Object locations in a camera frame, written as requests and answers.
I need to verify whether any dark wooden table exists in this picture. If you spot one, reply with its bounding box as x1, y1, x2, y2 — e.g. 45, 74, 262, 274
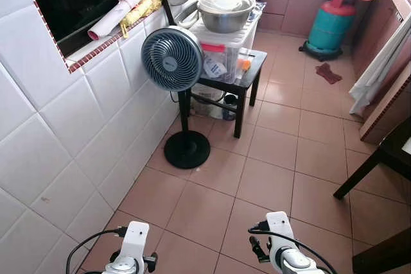
333, 117, 411, 200

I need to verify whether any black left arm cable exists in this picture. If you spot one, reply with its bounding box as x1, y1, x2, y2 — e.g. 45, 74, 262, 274
66, 227, 128, 274

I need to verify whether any yellow bag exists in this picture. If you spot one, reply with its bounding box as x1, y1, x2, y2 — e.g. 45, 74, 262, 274
119, 0, 162, 37

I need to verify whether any white plastic bag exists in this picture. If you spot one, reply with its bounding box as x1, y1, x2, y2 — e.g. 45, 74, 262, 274
191, 83, 238, 121

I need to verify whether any steel pot with lid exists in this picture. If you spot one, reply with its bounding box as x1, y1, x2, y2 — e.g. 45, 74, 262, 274
197, 0, 256, 34

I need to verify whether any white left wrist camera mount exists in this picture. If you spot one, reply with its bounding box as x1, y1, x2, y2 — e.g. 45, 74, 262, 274
119, 221, 150, 265

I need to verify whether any dark wooden furniture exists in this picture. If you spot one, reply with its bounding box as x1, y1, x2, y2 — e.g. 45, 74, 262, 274
352, 228, 411, 274

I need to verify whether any red floor cloth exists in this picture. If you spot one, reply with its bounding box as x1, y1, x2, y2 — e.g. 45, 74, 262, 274
315, 63, 343, 85

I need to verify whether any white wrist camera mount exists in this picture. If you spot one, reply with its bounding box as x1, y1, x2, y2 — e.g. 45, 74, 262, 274
119, 221, 150, 265
265, 212, 293, 252

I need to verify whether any green gas cylinder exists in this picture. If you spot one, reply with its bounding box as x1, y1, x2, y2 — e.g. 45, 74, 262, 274
307, 0, 355, 53

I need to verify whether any black gas cylinder stand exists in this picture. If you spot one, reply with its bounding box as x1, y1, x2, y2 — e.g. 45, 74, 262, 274
299, 41, 351, 62

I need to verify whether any white hanging cloth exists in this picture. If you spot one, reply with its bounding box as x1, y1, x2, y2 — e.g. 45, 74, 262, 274
349, 14, 411, 116

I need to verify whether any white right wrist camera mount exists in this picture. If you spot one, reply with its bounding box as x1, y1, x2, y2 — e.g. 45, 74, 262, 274
265, 212, 293, 252

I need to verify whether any clear plastic storage box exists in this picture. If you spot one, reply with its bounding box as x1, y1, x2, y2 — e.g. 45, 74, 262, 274
191, 11, 263, 84

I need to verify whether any grey standing fan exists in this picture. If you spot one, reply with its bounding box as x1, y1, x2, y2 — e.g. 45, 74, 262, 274
141, 26, 211, 170

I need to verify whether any rolled white paper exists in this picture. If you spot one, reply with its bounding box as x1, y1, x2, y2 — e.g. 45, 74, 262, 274
88, 0, 161, 40

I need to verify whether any brown tiled counter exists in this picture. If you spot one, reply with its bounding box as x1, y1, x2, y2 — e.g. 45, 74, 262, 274
360, 62, 411, 145

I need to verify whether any black side table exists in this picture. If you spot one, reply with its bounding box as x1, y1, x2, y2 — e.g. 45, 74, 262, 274
190, 49, 268, 139

